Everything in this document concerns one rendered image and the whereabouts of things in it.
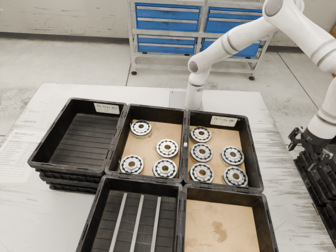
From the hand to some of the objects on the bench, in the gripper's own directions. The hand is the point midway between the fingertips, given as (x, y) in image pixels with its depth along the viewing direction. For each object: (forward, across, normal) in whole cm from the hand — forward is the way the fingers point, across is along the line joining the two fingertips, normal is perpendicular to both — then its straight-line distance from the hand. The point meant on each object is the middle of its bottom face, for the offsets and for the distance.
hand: (300, 158), depth 73 cm
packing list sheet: (+26, -61, -112) cm, 130 cm away
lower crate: (+27, -47, -74) cm, 92 cm away
